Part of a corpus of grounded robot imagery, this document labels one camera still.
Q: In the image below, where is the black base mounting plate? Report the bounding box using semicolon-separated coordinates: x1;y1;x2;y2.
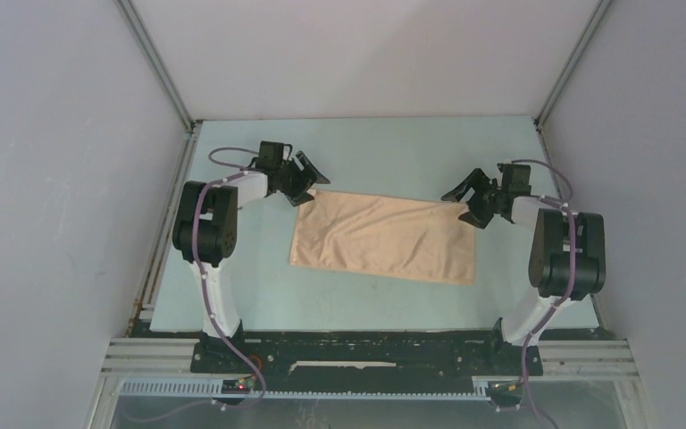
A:
190;328;543;393

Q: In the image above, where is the peach cloth napkin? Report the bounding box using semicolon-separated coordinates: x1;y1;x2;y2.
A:
289;190;475;285

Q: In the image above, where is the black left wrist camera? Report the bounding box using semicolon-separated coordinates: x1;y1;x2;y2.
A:
255;140;293;172

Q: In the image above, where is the aluminium frame rail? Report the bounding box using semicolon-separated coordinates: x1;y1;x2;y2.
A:
101;338;197;377

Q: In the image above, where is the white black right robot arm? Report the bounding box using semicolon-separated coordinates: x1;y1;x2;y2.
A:
441;159;607;374

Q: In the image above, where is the white toothed cable duct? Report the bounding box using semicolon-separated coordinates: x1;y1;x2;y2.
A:
117;377;489;401

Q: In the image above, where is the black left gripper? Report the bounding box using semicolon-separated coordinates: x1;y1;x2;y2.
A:
274;151;328;206

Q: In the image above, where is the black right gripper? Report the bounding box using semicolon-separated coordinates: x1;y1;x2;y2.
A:
442;167;507;230

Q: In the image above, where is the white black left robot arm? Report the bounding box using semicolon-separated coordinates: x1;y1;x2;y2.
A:
171;144;330;373

